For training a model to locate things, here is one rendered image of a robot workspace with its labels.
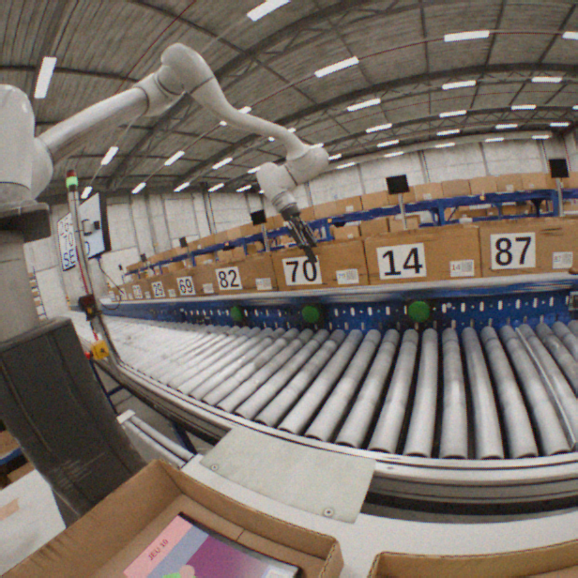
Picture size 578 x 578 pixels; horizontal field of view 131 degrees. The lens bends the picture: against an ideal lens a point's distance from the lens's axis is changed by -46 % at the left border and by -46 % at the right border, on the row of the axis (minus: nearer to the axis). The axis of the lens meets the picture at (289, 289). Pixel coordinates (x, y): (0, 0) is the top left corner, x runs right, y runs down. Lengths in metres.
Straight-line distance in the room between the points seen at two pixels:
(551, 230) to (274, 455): 0.96
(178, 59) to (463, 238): 1.03
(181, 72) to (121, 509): 1.02
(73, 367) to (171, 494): 0.25
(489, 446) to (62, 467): 0.67
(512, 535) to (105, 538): 0.52
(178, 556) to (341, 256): 0.90
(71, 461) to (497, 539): 0.59
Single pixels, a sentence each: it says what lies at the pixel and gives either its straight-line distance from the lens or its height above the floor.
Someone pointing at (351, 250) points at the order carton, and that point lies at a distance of 0.88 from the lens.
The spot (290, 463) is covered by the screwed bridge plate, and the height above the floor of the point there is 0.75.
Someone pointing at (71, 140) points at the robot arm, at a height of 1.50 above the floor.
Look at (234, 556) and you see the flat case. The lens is 0.36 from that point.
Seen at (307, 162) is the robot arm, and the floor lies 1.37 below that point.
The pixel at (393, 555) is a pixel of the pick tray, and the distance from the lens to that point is 0.27.
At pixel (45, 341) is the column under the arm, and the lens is 0.42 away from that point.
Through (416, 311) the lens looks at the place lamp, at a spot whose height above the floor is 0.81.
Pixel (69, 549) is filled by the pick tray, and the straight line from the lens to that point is 0.45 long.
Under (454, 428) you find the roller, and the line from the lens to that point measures 0.50.
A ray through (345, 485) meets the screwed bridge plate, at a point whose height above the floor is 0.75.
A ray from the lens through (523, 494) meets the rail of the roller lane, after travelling 0.51.
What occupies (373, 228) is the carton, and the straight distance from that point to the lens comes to 5.21.
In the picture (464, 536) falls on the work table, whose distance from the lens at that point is 0.39.
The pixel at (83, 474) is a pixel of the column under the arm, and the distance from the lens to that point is 0.50.
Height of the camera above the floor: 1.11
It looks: 12 degrees down
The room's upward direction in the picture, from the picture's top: 12 degrees counter-clockwise
